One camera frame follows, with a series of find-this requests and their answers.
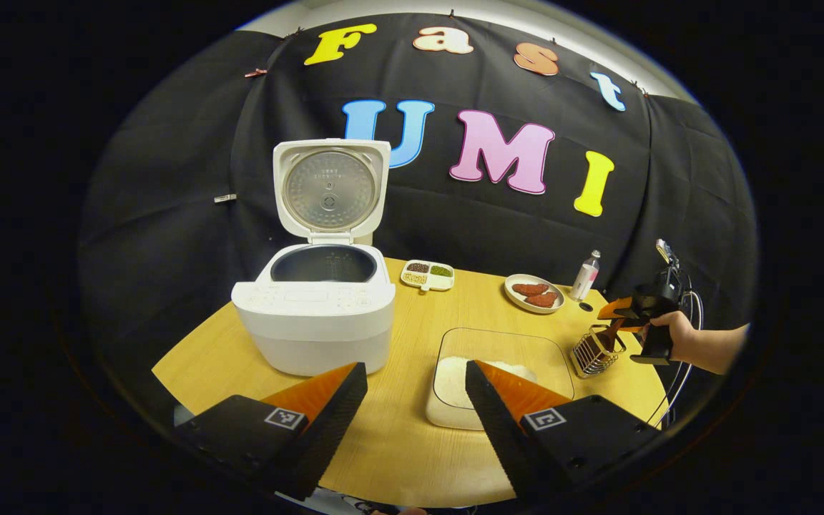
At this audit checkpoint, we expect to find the white rice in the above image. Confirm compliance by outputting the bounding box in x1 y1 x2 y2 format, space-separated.
433 355 538 410

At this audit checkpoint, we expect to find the clear bottle pink label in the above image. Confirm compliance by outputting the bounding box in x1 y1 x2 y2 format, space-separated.
569 250 602 301

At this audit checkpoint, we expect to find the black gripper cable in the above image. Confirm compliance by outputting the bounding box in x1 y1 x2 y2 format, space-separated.
644 286 705 428

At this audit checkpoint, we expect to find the black backdrop cloth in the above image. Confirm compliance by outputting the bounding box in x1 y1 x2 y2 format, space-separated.
77 13 760 401

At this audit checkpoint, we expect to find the white rice cooker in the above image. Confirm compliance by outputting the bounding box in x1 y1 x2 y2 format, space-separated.
231 138 396 378

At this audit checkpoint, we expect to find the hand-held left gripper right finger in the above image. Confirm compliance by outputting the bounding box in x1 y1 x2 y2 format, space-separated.
465 360 663 501

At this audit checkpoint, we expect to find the white divided bean dish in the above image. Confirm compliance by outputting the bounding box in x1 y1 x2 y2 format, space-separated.
401 259 456 293

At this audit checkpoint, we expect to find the clear glass dish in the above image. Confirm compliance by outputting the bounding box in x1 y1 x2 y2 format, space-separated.
425 328 576 431

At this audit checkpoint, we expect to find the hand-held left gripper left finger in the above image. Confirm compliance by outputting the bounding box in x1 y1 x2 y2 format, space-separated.
172 362 368 501

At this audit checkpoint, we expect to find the metal wire chopstick holder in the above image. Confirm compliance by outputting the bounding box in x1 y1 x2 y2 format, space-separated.
571 325 627 379

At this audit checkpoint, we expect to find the white round plate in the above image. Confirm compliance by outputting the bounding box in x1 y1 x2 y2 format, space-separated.
504 274 566 315

